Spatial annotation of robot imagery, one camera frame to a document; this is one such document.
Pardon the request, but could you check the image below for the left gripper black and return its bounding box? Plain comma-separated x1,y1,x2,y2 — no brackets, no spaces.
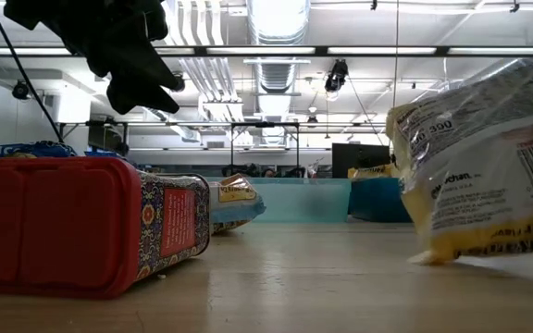
39,0,182,117

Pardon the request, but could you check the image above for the yellow ramen noodle packet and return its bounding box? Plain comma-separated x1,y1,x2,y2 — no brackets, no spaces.
385,55,533,266
346,162,401,181

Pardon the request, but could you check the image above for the multicoloured ramen noodle packet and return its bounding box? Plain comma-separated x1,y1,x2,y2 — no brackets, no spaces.
209,173,267,234

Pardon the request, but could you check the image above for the overhead light bar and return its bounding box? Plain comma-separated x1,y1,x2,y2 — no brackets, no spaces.
0,44,533,58

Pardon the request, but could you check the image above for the smoked paprika spice tin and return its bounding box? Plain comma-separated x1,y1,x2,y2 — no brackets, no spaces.
0,155,212,301

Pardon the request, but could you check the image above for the green translucent plastic bin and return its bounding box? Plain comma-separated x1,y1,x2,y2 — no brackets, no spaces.
206,178,353,225

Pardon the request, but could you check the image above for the black monitor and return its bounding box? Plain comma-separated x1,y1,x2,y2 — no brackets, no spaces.
331,142,392,179

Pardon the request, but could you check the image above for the blue plastic bin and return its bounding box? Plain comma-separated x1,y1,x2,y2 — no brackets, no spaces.
347,177,414,224

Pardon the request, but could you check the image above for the long black room frame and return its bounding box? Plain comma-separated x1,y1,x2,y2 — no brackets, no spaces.
53,120,388,154

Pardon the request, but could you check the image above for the white wall unit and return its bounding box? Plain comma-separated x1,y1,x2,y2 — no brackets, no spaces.
52,87,93,125

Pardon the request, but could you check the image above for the small black frame stand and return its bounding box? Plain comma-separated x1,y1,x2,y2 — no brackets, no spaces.
229,120,302,179

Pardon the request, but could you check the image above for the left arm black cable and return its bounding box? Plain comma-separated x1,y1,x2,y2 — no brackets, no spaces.
0,0,65,142

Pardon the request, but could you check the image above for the silver ventilation duct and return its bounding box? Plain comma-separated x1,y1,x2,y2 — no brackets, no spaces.
246,0,313,147

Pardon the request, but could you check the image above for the thin hanging cable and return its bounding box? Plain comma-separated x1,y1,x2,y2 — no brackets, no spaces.
389,0,400,112

